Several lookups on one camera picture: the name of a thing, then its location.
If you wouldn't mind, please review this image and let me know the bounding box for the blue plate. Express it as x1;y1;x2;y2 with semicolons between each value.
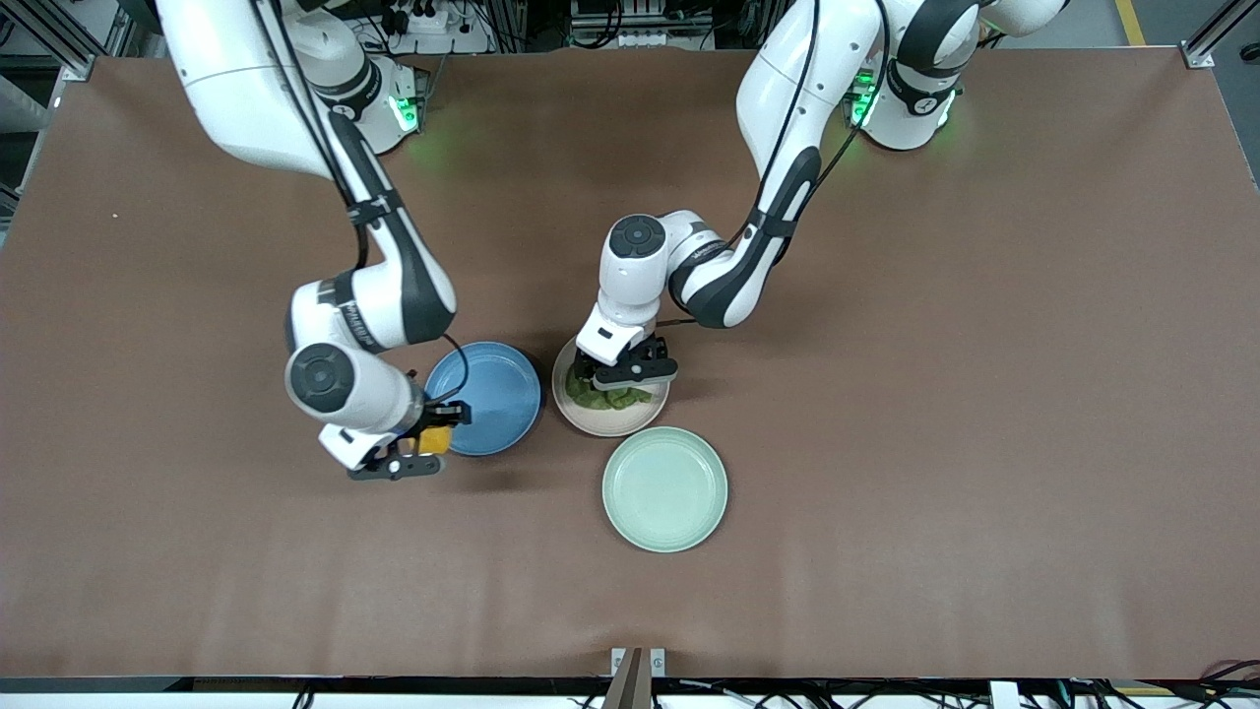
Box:
425;341;542;457

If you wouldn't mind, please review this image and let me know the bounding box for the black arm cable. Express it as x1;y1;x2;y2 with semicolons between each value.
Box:
251;0;472;405
650;0;892;331

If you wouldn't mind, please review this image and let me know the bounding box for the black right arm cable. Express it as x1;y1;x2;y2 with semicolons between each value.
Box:
251;0;472;405

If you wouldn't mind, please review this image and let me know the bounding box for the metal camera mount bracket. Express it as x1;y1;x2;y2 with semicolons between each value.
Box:
602;646;667;709

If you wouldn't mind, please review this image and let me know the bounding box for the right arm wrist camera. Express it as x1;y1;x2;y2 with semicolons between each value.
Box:
346;451;444;483

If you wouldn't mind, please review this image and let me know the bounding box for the brown table cover sheet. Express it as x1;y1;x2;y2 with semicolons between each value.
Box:
0;47;1260;680

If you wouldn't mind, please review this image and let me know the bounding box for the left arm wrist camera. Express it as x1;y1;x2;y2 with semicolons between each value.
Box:
591;340;680;391

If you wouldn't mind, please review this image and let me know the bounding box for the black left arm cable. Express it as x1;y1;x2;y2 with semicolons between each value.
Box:
650;0;892;331

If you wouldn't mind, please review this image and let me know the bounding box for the light green plate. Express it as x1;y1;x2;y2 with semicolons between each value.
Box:
601;425;729;553

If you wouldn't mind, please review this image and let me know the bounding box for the white power strip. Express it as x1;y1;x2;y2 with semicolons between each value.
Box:
379;0;493;55

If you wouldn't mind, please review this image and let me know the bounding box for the beige plate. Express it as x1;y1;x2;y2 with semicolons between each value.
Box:
551;335;671;437

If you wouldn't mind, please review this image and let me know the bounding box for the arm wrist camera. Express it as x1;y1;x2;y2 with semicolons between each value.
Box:
346;451;444;483
591;340;680;391

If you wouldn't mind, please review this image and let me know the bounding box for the green lettuce leaf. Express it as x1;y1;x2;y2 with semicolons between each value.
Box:
565;369;656;412

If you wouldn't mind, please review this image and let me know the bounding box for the silver aluminium frame post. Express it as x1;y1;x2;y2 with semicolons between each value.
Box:
1181;0;1260;70
0;0;129;80

